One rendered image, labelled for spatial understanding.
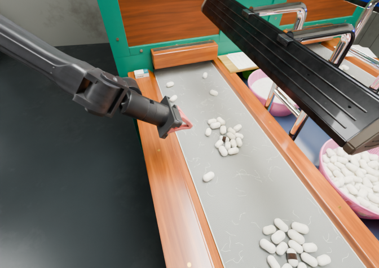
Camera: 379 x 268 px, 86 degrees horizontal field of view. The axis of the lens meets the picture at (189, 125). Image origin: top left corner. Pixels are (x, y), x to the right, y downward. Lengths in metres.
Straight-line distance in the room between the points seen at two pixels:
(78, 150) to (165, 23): 1.22
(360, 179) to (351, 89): 0.45
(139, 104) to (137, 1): 0.53
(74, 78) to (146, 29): 0.56
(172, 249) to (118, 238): 0.87
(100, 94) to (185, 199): 0.33
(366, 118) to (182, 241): 0.42
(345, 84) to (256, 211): 0.37
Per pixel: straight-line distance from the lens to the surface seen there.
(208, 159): 0.65
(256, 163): 0.68
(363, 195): 0.76
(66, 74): 0.45
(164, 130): 0.49
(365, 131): 0.36
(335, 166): 0.79
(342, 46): 0.59
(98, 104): 0.44
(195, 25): 1.00
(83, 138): 1.87
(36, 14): 3.36
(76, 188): 1.61
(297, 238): 0.59
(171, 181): 0.59
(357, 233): 0.66
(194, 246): 0.53
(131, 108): 0.46
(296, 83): 0.41
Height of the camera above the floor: 1.28
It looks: 47 degrees down
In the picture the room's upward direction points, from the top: straight up
